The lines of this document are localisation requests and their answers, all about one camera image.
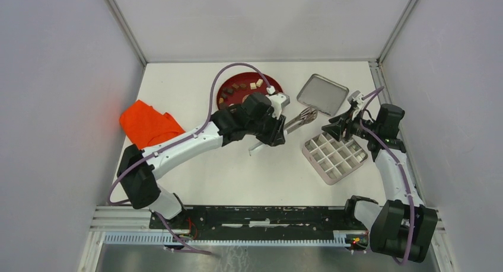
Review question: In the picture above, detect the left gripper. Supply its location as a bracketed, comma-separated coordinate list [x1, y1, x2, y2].
[247, 108, 286, 147]

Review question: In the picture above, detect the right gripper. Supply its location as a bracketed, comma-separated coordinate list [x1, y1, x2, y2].
[321, 105, 380, 142]

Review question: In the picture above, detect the silver tin lid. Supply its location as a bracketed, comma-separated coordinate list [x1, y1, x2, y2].
[297, 73, 349, 117]

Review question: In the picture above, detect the metal tongs white handle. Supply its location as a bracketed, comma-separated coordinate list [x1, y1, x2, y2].
[249, 107, 319, 156]

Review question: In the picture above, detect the pink compartment box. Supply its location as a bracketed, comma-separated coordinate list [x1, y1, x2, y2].
[302, 132, 368, 185]

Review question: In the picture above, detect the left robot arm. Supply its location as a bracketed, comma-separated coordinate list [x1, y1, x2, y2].
[114, 92, 289, 229]

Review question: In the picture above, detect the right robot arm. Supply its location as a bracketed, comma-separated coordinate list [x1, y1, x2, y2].
[321, 102, 438, 264]

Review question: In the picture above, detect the red round tray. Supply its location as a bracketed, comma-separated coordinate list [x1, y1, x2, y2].
[216, 72, 267, 110]

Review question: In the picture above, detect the orange cloth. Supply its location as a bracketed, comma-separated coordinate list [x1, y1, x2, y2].
[119, 100, 185, 149]

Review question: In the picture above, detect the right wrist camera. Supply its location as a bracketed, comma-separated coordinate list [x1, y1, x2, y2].
[347, 91, 365, 117]

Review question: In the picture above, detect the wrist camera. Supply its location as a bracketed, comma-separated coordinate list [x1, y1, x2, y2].
[266, 85, 290, 119]
[347, 91, 365, 117]

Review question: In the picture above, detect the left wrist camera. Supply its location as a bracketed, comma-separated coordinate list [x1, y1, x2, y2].
[266, 85, 290, 119]

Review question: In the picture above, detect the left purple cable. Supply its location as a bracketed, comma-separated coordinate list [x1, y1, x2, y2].
[108, 62, 276, 207]

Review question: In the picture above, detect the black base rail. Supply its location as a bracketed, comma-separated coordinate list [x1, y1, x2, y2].
[149, 205, 367, 241]

